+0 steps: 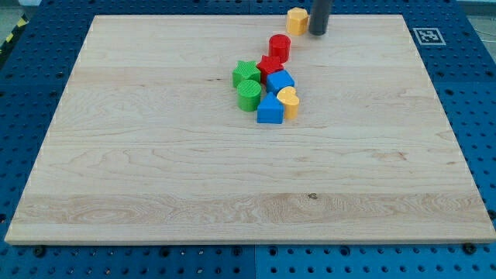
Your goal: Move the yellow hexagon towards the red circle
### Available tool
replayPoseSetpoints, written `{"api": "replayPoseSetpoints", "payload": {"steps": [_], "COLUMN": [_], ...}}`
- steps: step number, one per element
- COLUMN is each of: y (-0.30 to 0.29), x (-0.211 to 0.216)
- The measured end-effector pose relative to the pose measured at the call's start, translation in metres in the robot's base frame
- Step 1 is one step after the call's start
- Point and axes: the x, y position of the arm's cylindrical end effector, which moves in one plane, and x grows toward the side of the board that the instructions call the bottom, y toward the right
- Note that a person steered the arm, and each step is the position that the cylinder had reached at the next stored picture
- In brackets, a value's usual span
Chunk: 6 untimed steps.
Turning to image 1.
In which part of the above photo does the yellow hexagon block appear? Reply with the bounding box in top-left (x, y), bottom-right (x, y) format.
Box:
top-left (286, 7), bottom-right (309, 36)

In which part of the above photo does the black bolt left front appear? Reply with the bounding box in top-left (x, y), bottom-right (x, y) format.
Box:
top-left (33, 246), bottom-right (46, 258)

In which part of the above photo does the black bolt right front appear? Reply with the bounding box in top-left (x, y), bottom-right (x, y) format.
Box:
top-left (462, 243), bottom-right (477, 255)

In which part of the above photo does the blue house-shaped block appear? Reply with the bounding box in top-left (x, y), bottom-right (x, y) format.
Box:
top-left (257, 92), bottom-right (284, 124)

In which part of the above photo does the blue cube block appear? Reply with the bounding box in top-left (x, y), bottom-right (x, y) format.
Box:
top-left (266, 70), bottom-right (295, 94)

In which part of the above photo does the green star block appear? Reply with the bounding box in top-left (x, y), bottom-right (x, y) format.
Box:
top-left (232, 60), bottom-right (261, 88)

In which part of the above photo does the yellow heart block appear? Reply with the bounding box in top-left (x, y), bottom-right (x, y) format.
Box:
top-left (277, 86), bottom-right (300, 119)

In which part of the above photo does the red star block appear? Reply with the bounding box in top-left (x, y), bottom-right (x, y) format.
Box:
top-left (256, 55), bottom-right (284, 84)

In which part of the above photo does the black bolt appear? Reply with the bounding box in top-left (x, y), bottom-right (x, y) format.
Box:
top-left (462, 243), bottom-right (477, 255)
top-left (33, 246), bottom-right (46, 258)

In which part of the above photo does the green cylinder block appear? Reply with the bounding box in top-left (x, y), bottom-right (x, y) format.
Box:
top-left (236, 80), bottom-right (262, 112)

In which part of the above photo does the red cylinder block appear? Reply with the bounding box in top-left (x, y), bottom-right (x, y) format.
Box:
top-left (268, 34), bottom-right (291, 64)

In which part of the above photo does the white fiducial marker tag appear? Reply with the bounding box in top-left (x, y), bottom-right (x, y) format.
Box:
top-left (413, 27), bottom-right (446, 46)

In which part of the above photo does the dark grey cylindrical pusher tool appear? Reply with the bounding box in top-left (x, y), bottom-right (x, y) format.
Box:
top-left (308, 0), bottom-right (333, 36)

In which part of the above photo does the light wooden board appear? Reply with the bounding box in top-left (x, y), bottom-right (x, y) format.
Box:
top-left (5, 15), bottom-right (495, 245)

